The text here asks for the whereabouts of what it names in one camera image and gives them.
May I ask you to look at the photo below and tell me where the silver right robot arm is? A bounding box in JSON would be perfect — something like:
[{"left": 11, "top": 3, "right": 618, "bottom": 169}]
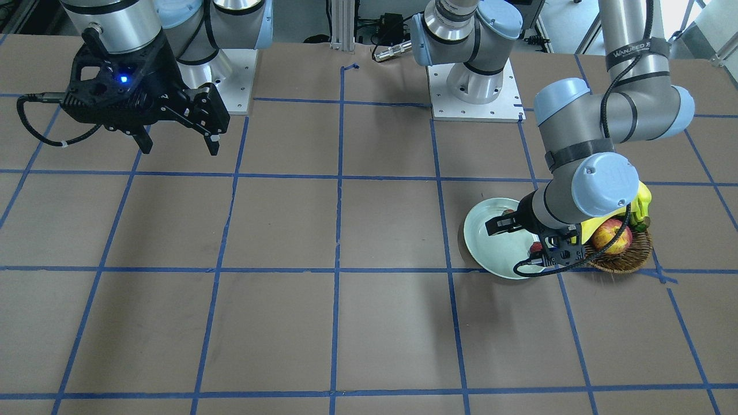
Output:
[{"left": 58, "top": 1, "right": 524, "bottom": 156}]

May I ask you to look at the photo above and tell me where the pale green round plate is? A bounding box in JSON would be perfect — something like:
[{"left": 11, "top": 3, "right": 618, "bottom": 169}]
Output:
[{"left": 463, "top": 198, "right": 538, "bottom": 280}]

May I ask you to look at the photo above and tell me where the red yellow apple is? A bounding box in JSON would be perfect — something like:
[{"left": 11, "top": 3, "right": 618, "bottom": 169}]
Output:
[{"left": 589, "top": 218, "right": 633, "bottom": 255}]

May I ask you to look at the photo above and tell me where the yellow banana bunch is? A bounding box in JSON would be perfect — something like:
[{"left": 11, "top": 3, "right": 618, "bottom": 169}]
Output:
[{"left": 581, "top": 182, "right": 653, "bottom": 243}]

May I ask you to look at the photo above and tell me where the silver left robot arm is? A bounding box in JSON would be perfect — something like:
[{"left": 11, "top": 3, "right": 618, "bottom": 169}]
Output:
[{"left": 409, "top": 1, "right": 694, "bottom": 277}]

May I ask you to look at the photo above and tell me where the aluminium frame post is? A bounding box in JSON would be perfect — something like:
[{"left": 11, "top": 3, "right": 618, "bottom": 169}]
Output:
[{"left": 326, "top": 0, "right": 357, "bottom": 54}]

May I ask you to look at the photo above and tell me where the brown wicker basket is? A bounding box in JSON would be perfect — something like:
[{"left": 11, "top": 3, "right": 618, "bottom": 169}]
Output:
[{"left": 588, "top": 229, "right": 653, "bottom": 274}]

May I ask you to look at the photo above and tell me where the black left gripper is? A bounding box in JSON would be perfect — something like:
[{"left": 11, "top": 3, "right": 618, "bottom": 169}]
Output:
[{"left": 485, "top": 194, "right": 583, "bottom": 270}]

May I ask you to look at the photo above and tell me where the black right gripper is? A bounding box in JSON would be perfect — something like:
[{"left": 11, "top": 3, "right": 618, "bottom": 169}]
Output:
[{"left": 61, "top": 29, "right": 231, "bottom": 157}]

